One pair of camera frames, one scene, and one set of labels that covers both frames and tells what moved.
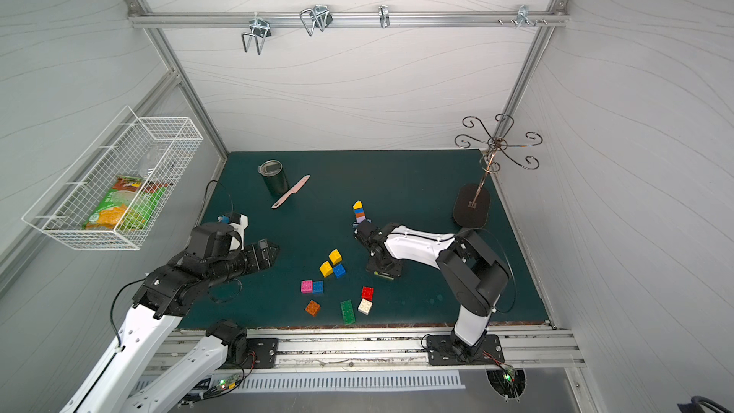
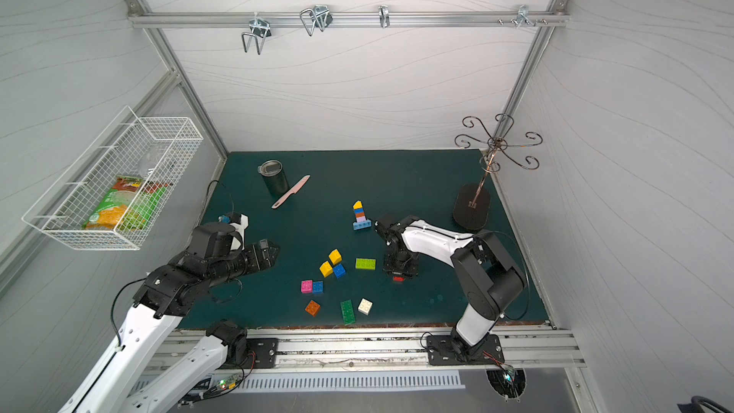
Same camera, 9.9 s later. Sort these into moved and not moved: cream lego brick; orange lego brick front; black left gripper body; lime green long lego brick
Moved: lime green long lego brick
Not moved: black left gripper body; orange lego brick front; cream lego brick
